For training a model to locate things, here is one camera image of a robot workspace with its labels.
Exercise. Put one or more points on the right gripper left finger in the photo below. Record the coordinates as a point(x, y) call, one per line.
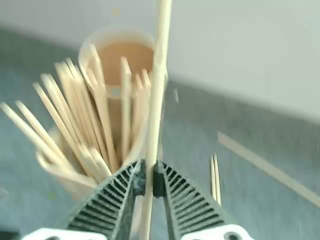
point(112, 200)

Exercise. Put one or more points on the wooden chopstick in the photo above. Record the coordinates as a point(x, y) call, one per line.
point(57, 117)
point(125, 100)
point(212, 180)
point(265, 162)
point(72, 100)
point(100, 90)
point(30, 127)
point(37, 122)
point(138, 100)
point(157, 100)
point(217, 180)
point(146, 80)
point(61, 101)

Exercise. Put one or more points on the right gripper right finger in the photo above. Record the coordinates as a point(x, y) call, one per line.
point(185, 205)

